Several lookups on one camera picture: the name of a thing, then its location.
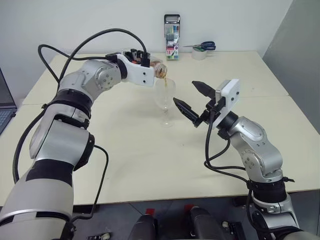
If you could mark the clear plastic drink bottle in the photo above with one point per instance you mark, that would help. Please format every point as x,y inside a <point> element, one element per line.
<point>161,71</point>

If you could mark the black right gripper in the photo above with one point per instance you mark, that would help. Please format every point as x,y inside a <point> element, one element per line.
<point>208,113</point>

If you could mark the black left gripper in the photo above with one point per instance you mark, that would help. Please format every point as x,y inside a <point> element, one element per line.
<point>132,55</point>

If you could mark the dark rounded shape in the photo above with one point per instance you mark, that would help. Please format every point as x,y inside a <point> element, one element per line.
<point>203,225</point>
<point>143,228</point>

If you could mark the white tape roll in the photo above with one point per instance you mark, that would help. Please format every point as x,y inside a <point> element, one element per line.
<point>198,55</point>

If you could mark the dark grey laptop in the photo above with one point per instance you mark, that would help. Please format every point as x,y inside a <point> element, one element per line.
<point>6,100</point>

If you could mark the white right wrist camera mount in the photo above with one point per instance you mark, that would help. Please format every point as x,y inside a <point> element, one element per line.
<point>231,97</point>

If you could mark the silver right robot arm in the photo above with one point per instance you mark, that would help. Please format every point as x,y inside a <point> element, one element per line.
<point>260,150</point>

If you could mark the clear wine glass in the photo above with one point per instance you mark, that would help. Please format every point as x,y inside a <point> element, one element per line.
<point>165,100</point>

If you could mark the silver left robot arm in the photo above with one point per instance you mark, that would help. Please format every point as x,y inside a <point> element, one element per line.
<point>50,140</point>

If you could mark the coloured fineliner pen pack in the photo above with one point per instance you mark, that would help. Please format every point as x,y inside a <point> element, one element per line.
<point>172,37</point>

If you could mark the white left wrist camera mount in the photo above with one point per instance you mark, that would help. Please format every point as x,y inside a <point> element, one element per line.
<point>137,72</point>

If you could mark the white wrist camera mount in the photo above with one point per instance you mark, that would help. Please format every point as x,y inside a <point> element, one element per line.
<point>137,72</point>
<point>231,97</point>

